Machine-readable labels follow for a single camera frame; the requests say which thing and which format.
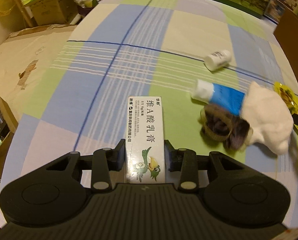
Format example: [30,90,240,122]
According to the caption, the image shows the white fluffy towel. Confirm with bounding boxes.
[240,81,293,155]

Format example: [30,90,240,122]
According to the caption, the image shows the white pill bottle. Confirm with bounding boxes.
[204,50,232,72]

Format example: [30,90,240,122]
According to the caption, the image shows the checkered bed sheet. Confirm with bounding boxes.
[0,0,298,228]

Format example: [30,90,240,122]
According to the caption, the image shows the yellow snack packet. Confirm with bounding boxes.
[273,82,298,115]

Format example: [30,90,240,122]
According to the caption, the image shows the blue white hand cream tube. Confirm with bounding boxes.
[191,79,245,116]

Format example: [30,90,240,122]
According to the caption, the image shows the plain cardboard box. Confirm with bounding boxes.
[29,0,77,25]

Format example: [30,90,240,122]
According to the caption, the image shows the beige dog print blanket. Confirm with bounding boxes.
[0,24,76,120]

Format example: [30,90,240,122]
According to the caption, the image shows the dark brown velvet scrunchie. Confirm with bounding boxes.
[200,103,253,151]

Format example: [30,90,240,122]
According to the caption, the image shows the white ointment box green bird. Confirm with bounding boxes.
[125,96,165,184]

